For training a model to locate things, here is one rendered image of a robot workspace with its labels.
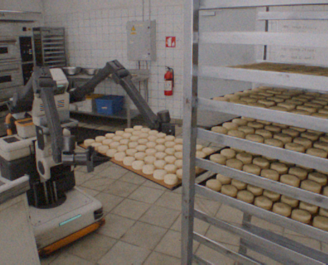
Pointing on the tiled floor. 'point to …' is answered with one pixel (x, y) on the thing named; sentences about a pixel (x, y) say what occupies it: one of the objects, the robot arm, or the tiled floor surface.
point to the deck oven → (7, 63)
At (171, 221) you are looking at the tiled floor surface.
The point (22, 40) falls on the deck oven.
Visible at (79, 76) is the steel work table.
